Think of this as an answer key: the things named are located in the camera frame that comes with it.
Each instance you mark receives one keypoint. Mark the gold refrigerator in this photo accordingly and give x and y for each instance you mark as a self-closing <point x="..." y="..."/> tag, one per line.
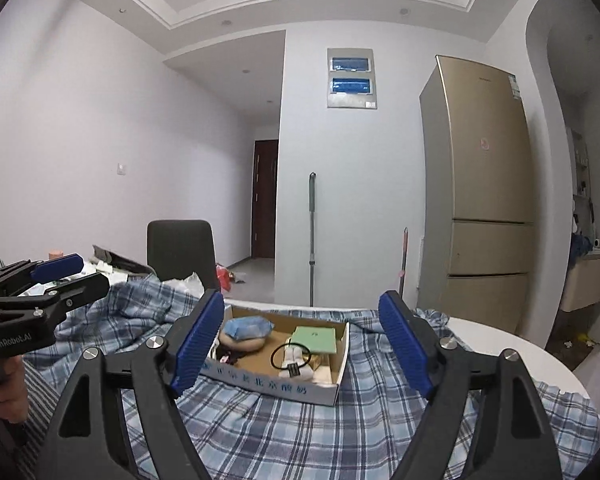
<point x="480" y="185"/>

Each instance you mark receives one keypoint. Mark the dark wooden door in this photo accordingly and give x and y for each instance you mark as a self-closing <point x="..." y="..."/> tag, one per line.
<point x="266" y="200"/>

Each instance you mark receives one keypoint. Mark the beige round cushion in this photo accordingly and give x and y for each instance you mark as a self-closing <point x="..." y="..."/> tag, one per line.
<point x="245" y="346"/>

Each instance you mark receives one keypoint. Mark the clear plastic bag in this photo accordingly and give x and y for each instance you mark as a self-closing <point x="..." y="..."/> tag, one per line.
<point x="192" y="282"/>

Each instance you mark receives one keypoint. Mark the dark grey flat bag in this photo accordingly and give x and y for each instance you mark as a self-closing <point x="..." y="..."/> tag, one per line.
<point x="120" y="259"/>

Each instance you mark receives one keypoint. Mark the light wooden cabinet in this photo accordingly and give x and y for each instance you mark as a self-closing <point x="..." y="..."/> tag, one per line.
<point x="585" y="280"/>

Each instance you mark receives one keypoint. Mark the white cloth roll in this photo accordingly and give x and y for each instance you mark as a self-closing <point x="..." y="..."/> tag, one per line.
<point x="297" y="360"/>

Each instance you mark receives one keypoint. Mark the white light switch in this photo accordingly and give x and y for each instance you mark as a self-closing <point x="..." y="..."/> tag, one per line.
<point x="122" y="168"/>

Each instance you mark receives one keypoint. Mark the pink round sticker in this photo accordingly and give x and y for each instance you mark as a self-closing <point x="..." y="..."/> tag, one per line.
<point x="484" y="143"/>

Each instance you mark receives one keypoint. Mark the person's left hand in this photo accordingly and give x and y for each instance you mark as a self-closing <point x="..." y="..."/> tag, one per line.
<point x="12" y="390"/>

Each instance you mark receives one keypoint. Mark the green card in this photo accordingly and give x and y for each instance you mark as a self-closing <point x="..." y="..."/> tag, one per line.
<point x="315" y="340"/>

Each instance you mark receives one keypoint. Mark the red plastic bag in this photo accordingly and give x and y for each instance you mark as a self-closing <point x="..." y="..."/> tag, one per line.
<point x="224" y="277"/>

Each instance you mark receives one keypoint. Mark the blue plaid cloth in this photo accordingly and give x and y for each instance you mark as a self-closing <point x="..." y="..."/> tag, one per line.
<point x="305" y="435"/>

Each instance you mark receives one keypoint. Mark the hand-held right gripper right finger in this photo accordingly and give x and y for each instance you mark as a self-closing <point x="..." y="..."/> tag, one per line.
<point x="405" y="345"/>

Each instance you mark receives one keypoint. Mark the grey electrical panel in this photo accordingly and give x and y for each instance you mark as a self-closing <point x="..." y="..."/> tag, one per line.
<point x="352" y="100"/>

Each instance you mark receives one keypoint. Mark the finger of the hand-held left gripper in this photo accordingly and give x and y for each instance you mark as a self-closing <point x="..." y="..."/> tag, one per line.
<point x="75" y="292"/>
<point x="60" y="265"/>

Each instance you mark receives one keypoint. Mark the dark office chair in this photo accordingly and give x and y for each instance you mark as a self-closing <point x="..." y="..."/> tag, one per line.
<point x="180" y="250"/>

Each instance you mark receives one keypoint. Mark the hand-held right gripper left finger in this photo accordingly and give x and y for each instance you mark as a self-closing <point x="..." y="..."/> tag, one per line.
<point x="200" y="340"/>

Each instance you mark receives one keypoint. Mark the shallow cardboard box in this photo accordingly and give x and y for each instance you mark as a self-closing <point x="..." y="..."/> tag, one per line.
<point x="280" y="389"/>

